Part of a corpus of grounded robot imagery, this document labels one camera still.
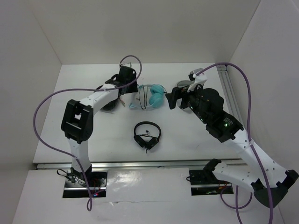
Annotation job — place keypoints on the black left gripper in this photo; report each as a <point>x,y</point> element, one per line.
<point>133,88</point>

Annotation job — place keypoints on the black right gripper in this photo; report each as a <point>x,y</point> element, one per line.
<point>178,93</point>

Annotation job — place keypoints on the teal cat-ear headphones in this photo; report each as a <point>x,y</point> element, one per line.
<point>148,97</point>

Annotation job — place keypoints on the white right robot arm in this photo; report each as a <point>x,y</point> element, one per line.
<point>268,181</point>

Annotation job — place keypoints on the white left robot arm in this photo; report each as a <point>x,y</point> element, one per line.
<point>77,122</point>

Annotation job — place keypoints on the small black on-ear headphones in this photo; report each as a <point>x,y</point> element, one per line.
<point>146,140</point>

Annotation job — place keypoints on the white grey gaming headset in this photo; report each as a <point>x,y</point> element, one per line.
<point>183,84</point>

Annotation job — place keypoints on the black bulky headset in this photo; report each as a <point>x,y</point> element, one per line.
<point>111,106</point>

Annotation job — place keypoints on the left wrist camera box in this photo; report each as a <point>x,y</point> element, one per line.
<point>126,64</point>

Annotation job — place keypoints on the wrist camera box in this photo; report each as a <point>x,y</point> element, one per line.
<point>198,78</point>
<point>126,64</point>

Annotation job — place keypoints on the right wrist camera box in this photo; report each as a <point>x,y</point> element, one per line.
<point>198,78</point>

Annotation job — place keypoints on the aluminium side rail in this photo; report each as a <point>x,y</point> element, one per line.
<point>229,93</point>

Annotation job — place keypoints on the aluminium mounting rail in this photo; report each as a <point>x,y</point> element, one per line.
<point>129,165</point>

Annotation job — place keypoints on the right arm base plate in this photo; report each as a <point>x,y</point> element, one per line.
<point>203,185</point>

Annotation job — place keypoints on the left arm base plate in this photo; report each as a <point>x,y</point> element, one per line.
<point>77,188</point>

